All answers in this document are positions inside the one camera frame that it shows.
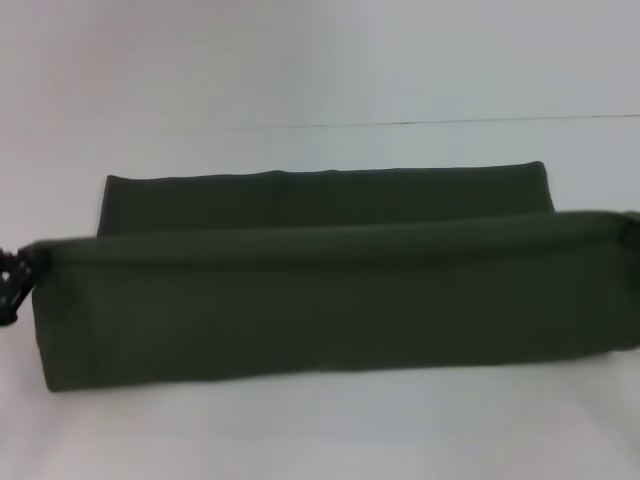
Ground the dark green FREE T-shirt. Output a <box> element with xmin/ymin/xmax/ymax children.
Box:
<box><xmin>29</xmin><ymin>159</ymin><xmax>640</xmax><ymax>397</ymax></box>

